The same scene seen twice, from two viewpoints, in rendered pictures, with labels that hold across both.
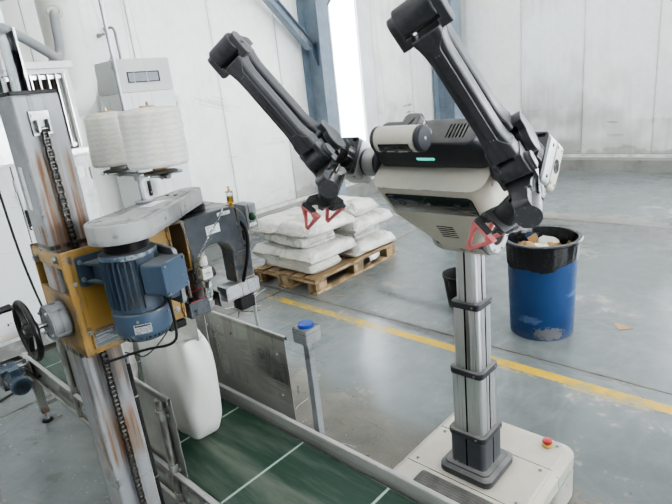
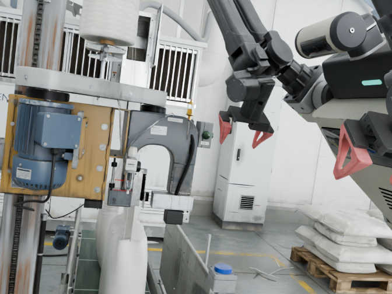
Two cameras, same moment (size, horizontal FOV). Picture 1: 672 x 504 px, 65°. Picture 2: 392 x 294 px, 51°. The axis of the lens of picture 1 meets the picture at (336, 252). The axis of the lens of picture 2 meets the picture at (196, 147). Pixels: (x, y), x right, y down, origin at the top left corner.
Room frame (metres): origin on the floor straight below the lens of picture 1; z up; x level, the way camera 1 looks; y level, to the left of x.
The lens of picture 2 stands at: (0.58, -0.44, 1.34)
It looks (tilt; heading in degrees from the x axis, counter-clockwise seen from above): 4 degrees down; 32
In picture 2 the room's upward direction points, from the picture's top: 8 degrees clockwise
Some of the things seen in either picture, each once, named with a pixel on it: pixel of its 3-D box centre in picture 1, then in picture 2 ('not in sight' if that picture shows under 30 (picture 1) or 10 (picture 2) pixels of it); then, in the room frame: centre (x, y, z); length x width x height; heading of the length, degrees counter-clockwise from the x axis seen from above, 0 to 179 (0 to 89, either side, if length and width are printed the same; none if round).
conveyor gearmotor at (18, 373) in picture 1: (17, 376); (64, 236); (2.64, 1.84, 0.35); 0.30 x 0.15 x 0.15; 45
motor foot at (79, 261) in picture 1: (105, 268); not in sight; (1.39, 0.64, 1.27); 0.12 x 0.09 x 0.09; 135
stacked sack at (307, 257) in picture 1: (318, 248); (356, 250); (4.59, 0.15, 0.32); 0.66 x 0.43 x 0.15; 137
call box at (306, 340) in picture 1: (306, 333); (221, 279); (1.82, 0.15, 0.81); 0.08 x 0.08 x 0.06; 45
